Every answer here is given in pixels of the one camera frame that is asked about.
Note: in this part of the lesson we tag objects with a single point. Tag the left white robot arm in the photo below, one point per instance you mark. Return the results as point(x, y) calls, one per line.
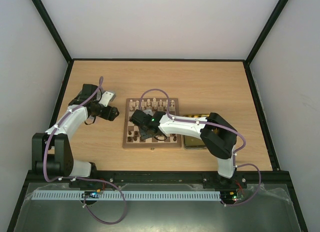
point(51, 150)

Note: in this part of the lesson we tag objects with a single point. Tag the black enclosure frame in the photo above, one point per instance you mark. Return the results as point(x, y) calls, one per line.
point(257, 102)

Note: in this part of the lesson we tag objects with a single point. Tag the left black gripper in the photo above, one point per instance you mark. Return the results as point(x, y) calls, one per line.
point(109, 115)

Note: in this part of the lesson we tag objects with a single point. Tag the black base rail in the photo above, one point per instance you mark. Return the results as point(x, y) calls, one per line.
point(207, 179)

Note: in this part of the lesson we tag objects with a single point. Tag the gold tin with pieces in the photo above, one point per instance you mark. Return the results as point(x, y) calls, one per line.
point(192, 143)

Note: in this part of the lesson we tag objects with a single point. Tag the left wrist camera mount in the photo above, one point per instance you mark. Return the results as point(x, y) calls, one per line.
point(106, 98)

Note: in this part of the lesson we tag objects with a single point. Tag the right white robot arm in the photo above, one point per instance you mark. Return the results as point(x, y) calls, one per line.
point(218, 136)

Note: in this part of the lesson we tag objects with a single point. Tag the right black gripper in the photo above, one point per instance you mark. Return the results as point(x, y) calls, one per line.
point(145, 128)

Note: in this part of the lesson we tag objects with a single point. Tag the silver tin lid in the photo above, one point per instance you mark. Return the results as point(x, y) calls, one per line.
point(78, 99)

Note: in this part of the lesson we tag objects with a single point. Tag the wooden chess board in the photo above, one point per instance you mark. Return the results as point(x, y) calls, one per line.
point(131, 135)

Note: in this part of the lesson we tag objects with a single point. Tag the white slotted cable duct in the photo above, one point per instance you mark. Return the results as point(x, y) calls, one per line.
point(127, 195)

